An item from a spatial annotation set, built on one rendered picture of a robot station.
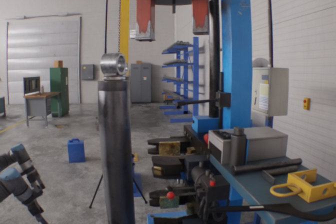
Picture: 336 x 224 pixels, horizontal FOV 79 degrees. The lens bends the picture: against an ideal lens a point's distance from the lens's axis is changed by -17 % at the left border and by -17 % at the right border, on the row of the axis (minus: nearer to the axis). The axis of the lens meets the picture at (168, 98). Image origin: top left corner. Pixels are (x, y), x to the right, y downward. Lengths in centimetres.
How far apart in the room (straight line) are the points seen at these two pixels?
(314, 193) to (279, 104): 122
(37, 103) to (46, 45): 608
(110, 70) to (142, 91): 1019
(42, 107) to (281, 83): 643
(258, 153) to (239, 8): 96
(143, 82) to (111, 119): 1020
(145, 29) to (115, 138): 75
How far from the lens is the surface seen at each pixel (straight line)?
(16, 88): 1367
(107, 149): 162
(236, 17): 171
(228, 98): 165
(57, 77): 869
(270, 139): 136
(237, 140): 116
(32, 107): 747
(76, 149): 428
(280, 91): 207
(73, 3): 1310
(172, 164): 143
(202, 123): 181
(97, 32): 1250
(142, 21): 168
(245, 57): 170
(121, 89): 154
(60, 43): 1279
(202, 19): 159
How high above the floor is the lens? 153
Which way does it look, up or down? 6 degrees down
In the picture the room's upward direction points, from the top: straight up
